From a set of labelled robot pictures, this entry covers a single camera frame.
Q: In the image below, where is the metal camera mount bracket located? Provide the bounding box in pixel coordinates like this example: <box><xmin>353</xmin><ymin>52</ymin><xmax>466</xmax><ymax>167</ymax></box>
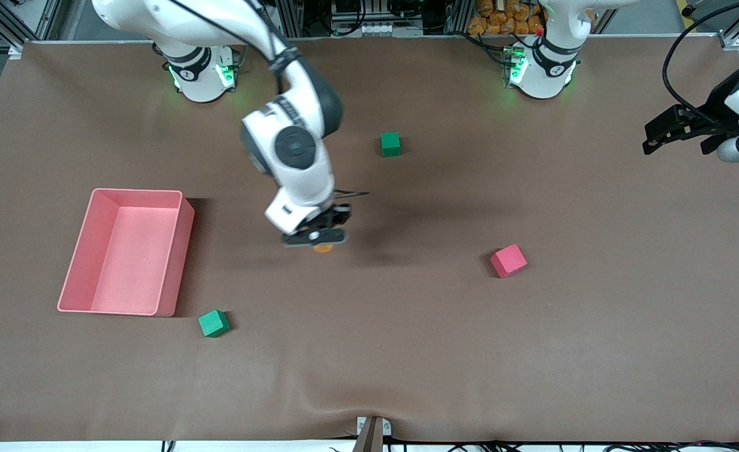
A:
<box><xmin>355</xmin><ymin>416</ymin><xmax>392</xmax><ymax>452</ymax></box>

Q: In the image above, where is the white connector strip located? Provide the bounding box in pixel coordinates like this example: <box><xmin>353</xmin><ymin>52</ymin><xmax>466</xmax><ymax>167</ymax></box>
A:
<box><xmin>332</xmin><ymin>22</ymin><xmax>401</xmax><ymax>37</ymax></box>

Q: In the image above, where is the orange packaged items heap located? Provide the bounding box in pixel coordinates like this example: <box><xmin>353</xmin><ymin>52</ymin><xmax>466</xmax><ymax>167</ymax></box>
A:
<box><xmin>467</xmin><ymin>0</ymin><xmax>546</xmax><ymax>36</ymax></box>

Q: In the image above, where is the aluminium frame post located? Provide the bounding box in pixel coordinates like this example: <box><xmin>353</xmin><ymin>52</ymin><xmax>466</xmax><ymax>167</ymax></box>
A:
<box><xmin>278</xmin><ymin>0</ymin><xmax>305</xmax><ymax>38</ymax></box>
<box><xmin>445</xmin><ymin>0</ymin><xmax>475</xmax><ymax>35</ymax></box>

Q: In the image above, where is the brown table mat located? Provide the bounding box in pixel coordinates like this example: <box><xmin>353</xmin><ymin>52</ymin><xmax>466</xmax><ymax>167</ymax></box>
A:
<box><xmin>0</xmin><ymin>35</ymin><xmax>739</xmax><ymax>443</ymax></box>

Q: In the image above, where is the pink foam cube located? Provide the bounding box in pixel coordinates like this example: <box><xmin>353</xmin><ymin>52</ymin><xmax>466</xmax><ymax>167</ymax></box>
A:
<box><xmin>490</xmin><ymin>244</ymin><xmax>529</xmax><ymax>279</ymax></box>

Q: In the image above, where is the pink plastic bin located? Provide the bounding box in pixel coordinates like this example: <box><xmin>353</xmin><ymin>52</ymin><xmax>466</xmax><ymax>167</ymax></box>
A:
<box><xmin>57</xmin><ymin>188</ymin><xmax>195</xmax><ymax>318</ymax></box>

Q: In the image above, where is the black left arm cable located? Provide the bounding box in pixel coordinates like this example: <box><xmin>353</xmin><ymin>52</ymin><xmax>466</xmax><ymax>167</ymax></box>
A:
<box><xmin>662</xmin><ymin>0</ymin><xmax>739</xmax><ymax>126</ymax></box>

